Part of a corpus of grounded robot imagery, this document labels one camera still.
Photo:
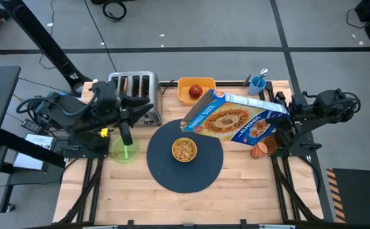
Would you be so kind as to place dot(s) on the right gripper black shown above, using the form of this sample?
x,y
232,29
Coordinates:
x,y
287,135

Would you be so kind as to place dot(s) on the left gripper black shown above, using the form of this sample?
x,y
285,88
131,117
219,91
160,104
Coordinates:
x,y
118,114

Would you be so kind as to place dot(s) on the orange faceted tumbler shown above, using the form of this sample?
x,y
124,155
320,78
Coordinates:
x,y
261,151

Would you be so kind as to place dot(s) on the green translucent plate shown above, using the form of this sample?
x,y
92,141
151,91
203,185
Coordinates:
x,y
134,153

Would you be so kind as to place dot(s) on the blue cereal box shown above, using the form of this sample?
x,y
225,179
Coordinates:
x,y
226,121

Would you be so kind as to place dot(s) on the blue patterned bowl yellow inside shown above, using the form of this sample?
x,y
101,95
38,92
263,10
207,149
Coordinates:
x,y
173,150

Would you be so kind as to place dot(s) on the red apple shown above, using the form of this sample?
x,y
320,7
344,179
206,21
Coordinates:
x,y
195,91

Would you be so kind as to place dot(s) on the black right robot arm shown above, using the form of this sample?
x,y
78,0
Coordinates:
x,y
328,108

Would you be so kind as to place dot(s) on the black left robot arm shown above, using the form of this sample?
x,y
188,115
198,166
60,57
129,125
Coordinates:
x,y
60,114

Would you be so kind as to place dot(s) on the silver four-slot toaster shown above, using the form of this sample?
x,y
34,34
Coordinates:
x,y
155,95

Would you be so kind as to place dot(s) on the blue plastic cup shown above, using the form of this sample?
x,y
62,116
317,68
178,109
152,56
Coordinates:
x,y
254,89

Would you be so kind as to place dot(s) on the yellow plastic tray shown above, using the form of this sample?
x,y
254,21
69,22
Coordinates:
x,y
183,92

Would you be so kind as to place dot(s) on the golden cereal flakes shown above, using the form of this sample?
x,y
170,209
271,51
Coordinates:
x,y
184,150

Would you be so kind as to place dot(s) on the round dark woven placemat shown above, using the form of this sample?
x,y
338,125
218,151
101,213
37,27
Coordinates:
x,y
162,171

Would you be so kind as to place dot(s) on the black mat with striped edges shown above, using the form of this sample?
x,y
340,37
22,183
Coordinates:
x,y
360,194

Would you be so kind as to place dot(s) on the black stand leg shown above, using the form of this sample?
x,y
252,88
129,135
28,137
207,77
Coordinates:
x,y
44,41

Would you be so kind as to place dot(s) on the white paper sheet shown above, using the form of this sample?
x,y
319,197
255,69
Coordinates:
x,y
28,162

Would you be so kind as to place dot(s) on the black aluminium table frame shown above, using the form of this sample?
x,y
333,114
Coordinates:
x,y
86,191

